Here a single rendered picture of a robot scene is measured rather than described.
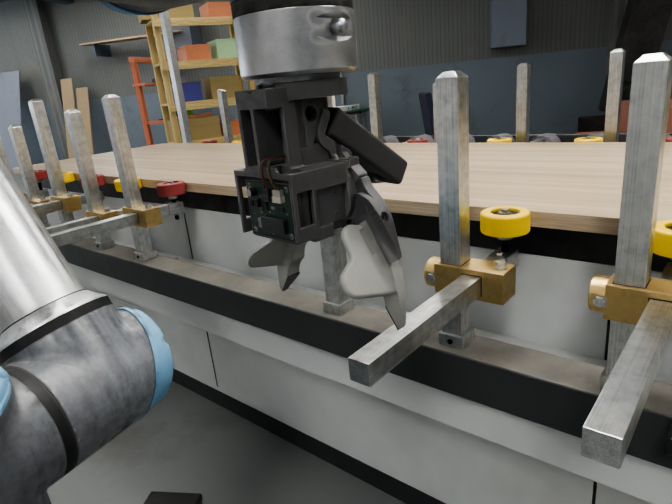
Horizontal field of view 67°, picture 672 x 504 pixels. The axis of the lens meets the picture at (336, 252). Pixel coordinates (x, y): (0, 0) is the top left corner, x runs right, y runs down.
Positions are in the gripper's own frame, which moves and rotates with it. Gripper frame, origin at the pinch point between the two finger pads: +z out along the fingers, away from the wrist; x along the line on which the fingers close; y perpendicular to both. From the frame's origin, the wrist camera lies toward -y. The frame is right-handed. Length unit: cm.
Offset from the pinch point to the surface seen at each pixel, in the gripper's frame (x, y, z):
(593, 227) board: 4, -52, 6
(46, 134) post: -159, -24, -12
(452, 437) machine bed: -25, -56, 62
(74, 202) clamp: -152, -25, 10
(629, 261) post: 13.9, -37.0, 4.8
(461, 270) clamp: -8.5, -34.4, 9.6
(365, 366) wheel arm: -3.3, -5.9, 10.6
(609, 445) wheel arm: 21.2, -8.0, 10.0
